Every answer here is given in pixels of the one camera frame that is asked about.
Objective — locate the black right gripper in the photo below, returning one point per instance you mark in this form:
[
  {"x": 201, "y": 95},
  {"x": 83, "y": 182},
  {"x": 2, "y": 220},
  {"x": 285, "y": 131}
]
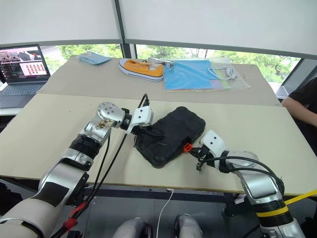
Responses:
[{"x": 206, "y": 153}]

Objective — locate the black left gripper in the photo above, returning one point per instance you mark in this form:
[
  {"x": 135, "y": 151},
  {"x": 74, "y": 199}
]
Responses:
[{"x": 139, "y": 130}]

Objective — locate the black plastic tool case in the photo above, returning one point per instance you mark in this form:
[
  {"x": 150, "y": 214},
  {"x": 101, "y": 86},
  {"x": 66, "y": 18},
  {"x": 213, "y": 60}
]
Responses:
[{"x": 173, "y": 134}]

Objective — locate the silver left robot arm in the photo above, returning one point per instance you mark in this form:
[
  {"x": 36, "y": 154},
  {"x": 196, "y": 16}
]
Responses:
[{"x": 62, "y": 176}]

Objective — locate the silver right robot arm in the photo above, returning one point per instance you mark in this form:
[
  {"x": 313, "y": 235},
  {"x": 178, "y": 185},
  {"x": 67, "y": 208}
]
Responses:
[{"x": 260, "y": 183}]

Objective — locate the white connector under table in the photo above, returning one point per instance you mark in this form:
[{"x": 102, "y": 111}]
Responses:
[{"x": 239, "y": 198}]

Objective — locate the yellow canvas sneaker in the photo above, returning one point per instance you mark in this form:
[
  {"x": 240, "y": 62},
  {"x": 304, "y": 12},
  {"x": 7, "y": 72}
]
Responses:
[{"x": 146, "y": 72}]

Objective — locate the blue plastic document folder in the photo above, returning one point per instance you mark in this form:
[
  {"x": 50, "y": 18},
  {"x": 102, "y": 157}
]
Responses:
[{"x": 188, "y": 75}]

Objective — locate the grey rounded shape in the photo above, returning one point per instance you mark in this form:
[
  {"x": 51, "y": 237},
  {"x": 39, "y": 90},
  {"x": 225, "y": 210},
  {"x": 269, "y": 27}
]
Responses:
[
  {"x": 189, "y": 225},
  {"x": 131, "y": 228}
]

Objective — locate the crumpled clear plastic wrap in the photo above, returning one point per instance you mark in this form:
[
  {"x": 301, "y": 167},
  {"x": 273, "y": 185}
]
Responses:
[{"x": 161, "y": 62}]

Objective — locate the clear plastic zip bag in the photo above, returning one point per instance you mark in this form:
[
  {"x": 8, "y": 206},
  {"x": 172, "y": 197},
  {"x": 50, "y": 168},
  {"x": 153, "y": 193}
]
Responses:
[{"x": 241, "y": 84}]

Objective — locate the light blue cloth pack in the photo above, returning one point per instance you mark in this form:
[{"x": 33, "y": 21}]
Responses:
[{"x": 95, "y": 59}]

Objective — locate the person in black shirt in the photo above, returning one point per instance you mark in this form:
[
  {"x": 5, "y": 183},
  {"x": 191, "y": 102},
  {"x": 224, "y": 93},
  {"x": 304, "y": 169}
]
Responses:
[{"x": 303, "y": 106}]

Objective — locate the white roller blind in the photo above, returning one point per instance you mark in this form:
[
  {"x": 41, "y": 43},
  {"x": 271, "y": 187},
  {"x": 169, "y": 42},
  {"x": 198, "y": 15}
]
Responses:
[
  {"x": 215, "y": 22},
  {"x": 57, "y": 19}
]

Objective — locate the grey open laptop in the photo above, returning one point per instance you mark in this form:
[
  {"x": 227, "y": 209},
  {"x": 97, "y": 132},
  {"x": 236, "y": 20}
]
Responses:
[{"x": 22, "y": 67}]

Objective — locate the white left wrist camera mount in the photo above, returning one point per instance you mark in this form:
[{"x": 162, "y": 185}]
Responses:
[{"x": 144, "y": 116}]

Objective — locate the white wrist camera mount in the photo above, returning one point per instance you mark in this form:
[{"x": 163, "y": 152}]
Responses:
[
  {"x": 144, "y": 116},
  {"x": 213, "y": 142}
]

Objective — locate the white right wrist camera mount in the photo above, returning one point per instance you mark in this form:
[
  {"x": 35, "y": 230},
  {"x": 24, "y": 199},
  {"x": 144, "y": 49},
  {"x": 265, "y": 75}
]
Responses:
[{"x": 213, "y": 142}]

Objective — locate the black metal table frame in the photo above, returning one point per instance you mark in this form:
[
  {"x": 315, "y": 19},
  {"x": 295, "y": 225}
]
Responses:
[{"x": 198, "y": 194}]

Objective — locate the dark window frame post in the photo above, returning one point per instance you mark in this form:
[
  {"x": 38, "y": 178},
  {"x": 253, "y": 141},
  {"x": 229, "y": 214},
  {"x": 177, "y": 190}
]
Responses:
[{"x": 127, "y": 50}]

